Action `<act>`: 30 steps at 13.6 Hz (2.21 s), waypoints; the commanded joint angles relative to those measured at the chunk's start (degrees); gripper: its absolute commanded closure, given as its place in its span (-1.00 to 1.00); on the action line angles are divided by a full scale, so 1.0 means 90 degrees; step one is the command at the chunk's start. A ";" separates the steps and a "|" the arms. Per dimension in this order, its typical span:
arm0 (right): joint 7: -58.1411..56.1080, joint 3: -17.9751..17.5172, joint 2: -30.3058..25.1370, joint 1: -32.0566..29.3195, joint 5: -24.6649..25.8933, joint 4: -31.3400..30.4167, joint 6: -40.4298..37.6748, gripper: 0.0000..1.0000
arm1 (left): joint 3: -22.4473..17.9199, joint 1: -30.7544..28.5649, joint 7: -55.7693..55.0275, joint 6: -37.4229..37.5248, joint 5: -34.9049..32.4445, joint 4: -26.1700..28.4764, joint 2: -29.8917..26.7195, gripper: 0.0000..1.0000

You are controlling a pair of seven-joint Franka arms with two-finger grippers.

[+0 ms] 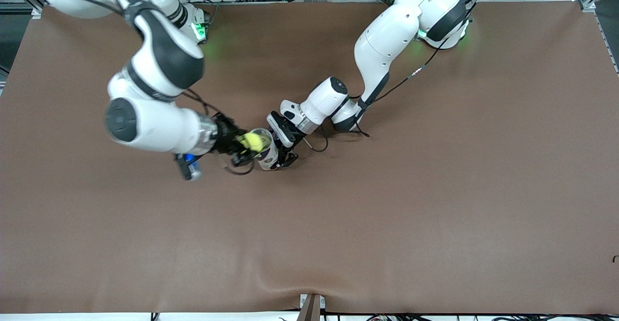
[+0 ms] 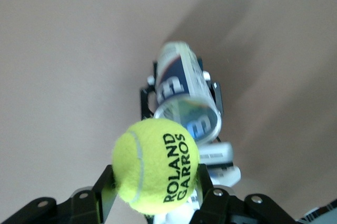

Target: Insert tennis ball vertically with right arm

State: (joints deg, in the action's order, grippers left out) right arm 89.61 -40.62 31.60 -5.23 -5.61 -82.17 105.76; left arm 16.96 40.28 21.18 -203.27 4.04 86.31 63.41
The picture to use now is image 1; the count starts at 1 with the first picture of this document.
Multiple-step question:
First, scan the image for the yellow Roland Garros tennis ball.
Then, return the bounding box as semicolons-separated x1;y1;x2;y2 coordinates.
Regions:
237;132;271;152

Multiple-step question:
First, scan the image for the clear Wilson tennis ball can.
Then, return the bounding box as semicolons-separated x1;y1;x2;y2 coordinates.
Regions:
248;128;281;171

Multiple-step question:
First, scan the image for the brown table mat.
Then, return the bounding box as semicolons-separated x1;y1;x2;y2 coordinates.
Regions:
0;0;619;314

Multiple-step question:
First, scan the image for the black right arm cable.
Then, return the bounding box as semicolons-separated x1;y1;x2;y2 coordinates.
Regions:
183;88;255;176

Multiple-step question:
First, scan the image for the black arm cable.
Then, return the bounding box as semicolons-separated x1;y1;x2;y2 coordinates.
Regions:
183;88;255;176
304;0;499;153

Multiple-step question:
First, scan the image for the metal table clamp bracket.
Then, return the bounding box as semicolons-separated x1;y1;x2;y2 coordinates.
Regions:
299;293;326;321

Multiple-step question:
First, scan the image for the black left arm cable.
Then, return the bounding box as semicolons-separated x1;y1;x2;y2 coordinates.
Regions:
304;0;499;153

